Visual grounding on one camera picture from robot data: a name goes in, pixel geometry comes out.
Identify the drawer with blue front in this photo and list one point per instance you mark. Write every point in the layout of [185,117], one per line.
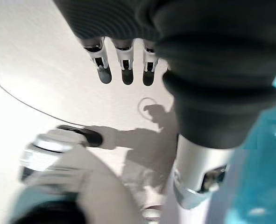
[263,163]

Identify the robot left hand black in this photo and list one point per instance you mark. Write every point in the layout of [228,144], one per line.
[210,46]

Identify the robot left leg grey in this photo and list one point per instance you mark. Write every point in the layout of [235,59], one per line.
[93,186]

